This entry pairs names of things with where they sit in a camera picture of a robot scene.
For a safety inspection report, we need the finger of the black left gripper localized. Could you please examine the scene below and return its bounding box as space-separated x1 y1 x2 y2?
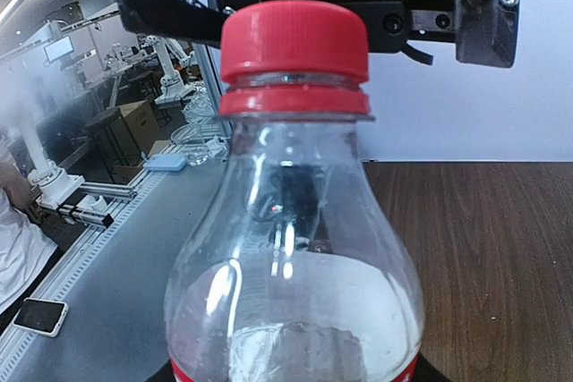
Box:
454 0 520 68
115 0 227 47

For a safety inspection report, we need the red bottle cap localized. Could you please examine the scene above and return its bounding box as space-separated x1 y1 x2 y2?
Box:
219 0 371 116

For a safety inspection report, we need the clear bottle red label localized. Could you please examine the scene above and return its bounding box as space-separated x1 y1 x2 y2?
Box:
164 114 424 381

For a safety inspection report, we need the cardboard box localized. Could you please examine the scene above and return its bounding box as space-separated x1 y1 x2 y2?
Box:
119 100 160 154

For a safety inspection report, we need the black stool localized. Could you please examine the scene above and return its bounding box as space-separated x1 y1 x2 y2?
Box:
86 107 141 184

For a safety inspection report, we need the light blue box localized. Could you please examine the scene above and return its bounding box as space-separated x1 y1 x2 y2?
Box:
142 153 186 172

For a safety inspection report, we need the person in white shirt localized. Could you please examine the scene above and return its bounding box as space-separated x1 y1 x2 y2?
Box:
1 136 62 326

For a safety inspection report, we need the white smartphone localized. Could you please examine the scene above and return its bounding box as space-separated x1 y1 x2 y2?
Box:
13 298 69 338

